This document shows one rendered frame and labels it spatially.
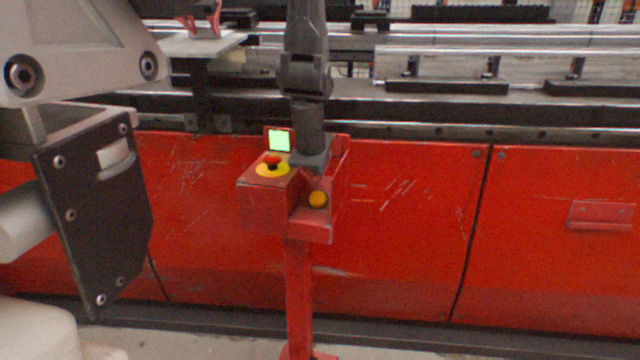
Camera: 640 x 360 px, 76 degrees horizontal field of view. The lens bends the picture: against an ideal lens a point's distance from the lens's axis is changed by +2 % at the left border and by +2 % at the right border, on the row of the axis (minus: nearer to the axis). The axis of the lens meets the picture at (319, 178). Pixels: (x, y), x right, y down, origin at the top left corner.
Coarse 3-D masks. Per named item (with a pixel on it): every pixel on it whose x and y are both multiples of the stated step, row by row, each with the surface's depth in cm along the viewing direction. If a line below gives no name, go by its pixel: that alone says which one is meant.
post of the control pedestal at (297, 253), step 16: (288, 240) 91; (288, 256) 94; (304, 256) 92; (288, 272) 96; (304, 272) 95; (288, 288) 98; (304, 288) 97; (288, 304) 101; (304, 304) 99; (288, 320) 103; (304, 320) 102; (288, 336) 106; (304, 336) 104; (304, 352) 107
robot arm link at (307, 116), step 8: (296, 104) 69; (304, 104) 68; (312, 104) 68; (320, 104) 69; (296, 112) 69; (304, 112) 68; (312, 112) 69; (320, 112) 70; (296, 120) 70; (304, 120) 69; (312, 120) 70; (320, 120) 71; (296, 128) 72; (304, 128) 71; (312, 128) 71
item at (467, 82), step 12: (384, 84) 107; (396, 84) 103; (408, 84) 102; (420, 84) 102; (432, 84) 102; (444, 84) 101; (456, 84) 101; (468, 84) 101; (480, 84) 101; (492, 84) 100; (504, 84) 100
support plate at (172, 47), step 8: (160, 40) 97; (168, 40) 97; (176, 40) 98; (184, 40) 98; (192, 40) 98; (200, 40) 98; (208, 40) 98; (216, 40) 98; (224, 40) 98; (232, 40) 98; (240, 40) 101; (168, 48) 88; (176, 48) 88; (184, 48) 88; (192, 48) 89; (200, 48) 89; (208, 48) 89; (216, 48) 89; (224, 48) 90; (168, 56) 85; (176, 56) 85; (184, 56) 85; (192, 56) 85; (200, 56) 84; (208, 56) 84; (216, 56) 85
